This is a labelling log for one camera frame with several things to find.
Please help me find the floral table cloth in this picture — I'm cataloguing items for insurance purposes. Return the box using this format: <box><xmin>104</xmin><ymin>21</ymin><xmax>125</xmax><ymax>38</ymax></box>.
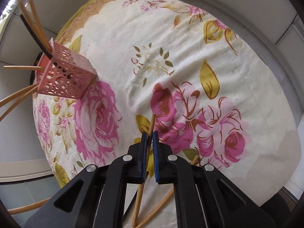
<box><xmin>32</xmin><ymin>0</ymin><xmax>301</xmax><ymax>226</ymax></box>

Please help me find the pink perforated utensil holder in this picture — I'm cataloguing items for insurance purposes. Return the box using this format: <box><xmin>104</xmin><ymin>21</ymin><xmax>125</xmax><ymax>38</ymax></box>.
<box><xmin>34</xmin><ymin>39</ymin><xmax>97</xmax><ymax>99</ymax></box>

